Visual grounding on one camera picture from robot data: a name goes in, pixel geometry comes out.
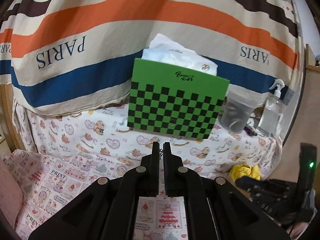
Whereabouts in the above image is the baby bear print sheet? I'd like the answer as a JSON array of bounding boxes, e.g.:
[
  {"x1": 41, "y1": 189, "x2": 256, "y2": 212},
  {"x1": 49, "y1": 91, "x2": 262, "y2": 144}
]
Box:
[{"x1": 13, "y1": 103, "x2": 282, "y2": 178}]

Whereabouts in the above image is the translucent plastic cup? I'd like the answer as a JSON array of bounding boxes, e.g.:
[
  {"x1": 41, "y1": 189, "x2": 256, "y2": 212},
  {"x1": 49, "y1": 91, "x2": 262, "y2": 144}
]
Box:
[{"x1": 220, "y1": 90, "x2": 257, "y2": 134}]

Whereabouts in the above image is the striped Paris blanket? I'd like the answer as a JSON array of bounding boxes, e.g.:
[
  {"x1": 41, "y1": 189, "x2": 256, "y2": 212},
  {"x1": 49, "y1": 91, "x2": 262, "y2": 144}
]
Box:
[{"x1": 1, "y1": 0, "x2": 302, "y2": 115}]

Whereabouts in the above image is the pink strawberry print cloth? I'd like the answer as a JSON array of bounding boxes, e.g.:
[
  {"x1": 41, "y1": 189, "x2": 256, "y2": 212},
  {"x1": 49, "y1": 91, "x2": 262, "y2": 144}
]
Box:
[{"x1": 4, "y1": 150, "x2": 188, "y2": 239}]

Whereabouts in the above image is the clear spray bottle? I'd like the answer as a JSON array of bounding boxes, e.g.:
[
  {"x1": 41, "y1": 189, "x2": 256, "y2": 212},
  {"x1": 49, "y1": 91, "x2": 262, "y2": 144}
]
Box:
[{"x1": 257, "y1": 79, "x2": 285, "y2": 137}]

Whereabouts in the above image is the person's hand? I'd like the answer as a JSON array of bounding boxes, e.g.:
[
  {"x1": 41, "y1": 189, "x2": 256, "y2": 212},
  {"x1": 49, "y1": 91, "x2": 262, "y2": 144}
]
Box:
[{"x1": 286, "y1": 222, "x2": 309, "y2": 240}]

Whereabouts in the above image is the rhinestone chain jewelry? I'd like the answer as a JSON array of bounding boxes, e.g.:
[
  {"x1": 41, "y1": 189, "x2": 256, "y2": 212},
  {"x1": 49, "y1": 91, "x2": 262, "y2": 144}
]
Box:
[{"x1": 159, "y1": 148, "x2": 163, "y2": 159}]

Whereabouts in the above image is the white plastic bag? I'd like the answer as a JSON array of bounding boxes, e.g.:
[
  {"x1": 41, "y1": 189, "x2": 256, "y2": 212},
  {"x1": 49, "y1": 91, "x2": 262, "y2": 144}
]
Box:
[{"x1": 142, "y1": 34, "x2": 218, "y2": 76}]

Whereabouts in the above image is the yellow cloth in box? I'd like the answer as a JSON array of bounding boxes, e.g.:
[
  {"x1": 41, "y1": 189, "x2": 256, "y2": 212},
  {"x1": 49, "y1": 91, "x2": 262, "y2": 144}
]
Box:
[{"x1": 229, "y1": 164, "x2": 262, "y2": 182}]

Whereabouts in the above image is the green black checkered box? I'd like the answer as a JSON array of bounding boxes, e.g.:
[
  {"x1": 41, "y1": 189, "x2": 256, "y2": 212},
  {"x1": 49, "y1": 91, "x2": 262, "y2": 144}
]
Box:
[{"x1": 127, "y1": 59, "x2": 229, "y2": 139}]

